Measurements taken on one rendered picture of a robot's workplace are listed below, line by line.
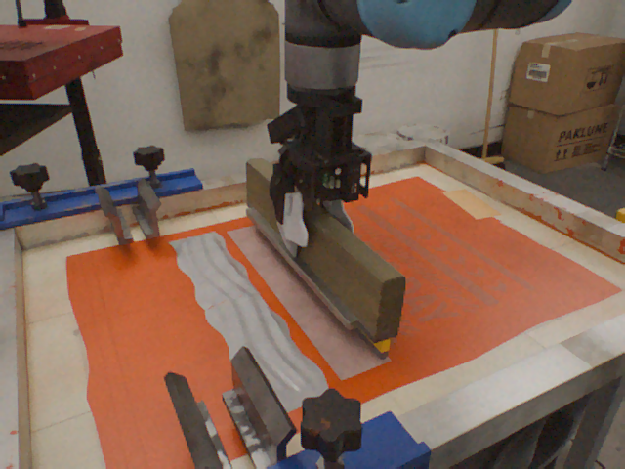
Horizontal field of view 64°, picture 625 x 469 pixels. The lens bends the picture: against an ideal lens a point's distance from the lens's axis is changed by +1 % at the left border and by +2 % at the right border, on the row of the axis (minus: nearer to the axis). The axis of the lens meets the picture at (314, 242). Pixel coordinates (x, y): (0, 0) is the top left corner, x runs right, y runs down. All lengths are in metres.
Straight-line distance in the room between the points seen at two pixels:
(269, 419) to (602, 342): 0.34
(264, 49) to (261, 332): 2.21
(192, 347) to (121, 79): 2.07
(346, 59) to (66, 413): 0.42
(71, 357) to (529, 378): 0.45
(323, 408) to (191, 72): 2.28
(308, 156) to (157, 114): 2.12
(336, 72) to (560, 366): 0.34
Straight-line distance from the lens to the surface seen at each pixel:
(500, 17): 0.48
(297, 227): 0.57
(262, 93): 2.70
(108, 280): 0.69
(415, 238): 0.75
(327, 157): 0.50
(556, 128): 3.66
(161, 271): 0.69
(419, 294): 0.63
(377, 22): 0.40
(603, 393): 1.16
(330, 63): 0.49
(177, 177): 0.84
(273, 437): 0.38
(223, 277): 0.64
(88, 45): 1.63
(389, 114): 3.20
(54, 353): 0.60
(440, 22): 0.40
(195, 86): 2.55
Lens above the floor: 1.32
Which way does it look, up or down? 31 degrees down
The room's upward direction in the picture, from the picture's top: straight up
